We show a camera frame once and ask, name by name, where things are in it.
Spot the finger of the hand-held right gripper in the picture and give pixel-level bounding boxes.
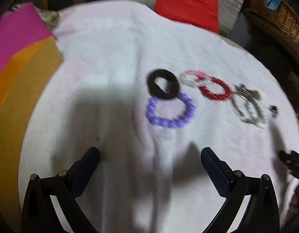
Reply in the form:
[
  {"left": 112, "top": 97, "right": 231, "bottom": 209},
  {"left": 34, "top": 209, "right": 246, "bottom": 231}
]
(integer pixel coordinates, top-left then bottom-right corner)
[{"left": 279, "top": 150, "right": 299, "bottom": 178}]

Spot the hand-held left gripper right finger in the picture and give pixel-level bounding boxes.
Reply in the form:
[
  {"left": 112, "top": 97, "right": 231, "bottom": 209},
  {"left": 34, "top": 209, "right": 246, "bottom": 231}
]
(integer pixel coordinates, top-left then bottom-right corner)
[{"left": 200, "top": 147, "right": 281, "bottom": 233}]

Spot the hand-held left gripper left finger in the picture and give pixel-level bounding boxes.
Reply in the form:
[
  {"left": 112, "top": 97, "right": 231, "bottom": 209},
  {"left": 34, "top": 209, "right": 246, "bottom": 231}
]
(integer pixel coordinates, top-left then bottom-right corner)
[{"left": 21, "top": 146, "right": 101, "bottom": 233}]

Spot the red bead bracelet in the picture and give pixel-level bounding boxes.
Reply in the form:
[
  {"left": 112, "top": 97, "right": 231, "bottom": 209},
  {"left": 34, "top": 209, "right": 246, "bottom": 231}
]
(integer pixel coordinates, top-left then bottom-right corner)
[{"left": 198, "top": 75, "right": 234, "bottom": 102}]

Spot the purple bead bracelet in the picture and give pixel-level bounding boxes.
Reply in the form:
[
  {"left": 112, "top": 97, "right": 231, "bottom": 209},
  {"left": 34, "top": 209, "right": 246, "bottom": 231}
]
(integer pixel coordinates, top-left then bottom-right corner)
[{"left": 145, "top": 92, "right": 196, "bottom": 129}]

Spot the metal hair clip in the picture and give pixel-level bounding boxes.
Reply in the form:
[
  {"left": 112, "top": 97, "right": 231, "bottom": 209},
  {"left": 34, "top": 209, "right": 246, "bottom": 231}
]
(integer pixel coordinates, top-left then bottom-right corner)
[{"left": 236, "top": 84, "right": 262, "bottom": 100}]

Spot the white cloth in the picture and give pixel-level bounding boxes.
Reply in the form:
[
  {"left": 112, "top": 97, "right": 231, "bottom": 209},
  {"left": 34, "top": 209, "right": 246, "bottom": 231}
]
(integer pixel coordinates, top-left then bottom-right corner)
[{"left": 18, "top": 1, "right": 299, "bottom": 233}]

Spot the wooden shelf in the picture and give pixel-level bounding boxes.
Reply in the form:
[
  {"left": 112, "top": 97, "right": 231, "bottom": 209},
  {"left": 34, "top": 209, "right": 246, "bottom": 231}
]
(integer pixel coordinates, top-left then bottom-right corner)
[{"left": 244, "top": 7, "right": 299, "bottom": 62}]

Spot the wicker basket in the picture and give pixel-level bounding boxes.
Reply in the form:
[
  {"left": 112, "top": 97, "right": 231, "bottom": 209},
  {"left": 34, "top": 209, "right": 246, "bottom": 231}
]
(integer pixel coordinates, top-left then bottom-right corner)
[{"left": 244, "top": 0, "right": 299, "bottom": 49}]

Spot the pink paper sheet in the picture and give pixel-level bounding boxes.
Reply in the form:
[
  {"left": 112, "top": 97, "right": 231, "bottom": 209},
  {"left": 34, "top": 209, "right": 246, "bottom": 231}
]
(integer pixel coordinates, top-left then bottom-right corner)
[{"left": 0, "top": 2, "right": 58, "bottom": 78}]

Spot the crumpled foil piece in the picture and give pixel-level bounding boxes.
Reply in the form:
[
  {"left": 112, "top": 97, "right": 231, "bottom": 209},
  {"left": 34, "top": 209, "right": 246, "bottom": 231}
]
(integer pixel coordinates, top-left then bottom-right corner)
[{"left": 35, "top": 7, "right": 61, "bottom": 28}]

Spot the silver foil sheet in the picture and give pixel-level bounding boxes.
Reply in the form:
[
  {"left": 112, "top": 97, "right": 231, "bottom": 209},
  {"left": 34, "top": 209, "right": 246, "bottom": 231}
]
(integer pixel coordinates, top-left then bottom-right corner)
[{"left": 108, "top": 0, "right": 250, "bottom": 37}]

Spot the red cushion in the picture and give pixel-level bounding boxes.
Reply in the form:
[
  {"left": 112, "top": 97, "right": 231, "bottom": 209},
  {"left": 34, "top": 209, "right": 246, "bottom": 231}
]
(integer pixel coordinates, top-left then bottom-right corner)
[{"left": 154, "top": 0, "right": 219, "bottom": 33}]

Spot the silver chain bracelet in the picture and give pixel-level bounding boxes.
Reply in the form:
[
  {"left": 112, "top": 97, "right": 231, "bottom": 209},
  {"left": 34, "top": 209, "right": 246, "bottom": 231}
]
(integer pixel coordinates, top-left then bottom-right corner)
[{"left": 232, "top": 95, "right": 269, "bottom": 128}]

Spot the black hair tie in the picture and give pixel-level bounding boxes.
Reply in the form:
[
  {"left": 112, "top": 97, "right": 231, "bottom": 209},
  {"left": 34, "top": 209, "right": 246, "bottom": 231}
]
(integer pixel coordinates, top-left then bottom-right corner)
[{"left": 148, "top": 69, "right": 180, "bottom": 100}]

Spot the pink white bead bracelet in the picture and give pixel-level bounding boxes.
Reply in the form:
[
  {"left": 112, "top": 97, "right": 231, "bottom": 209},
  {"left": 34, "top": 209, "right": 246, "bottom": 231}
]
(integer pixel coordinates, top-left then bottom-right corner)
[{"left": 180, "top": 70, "right": 213, "bottom": 88}]

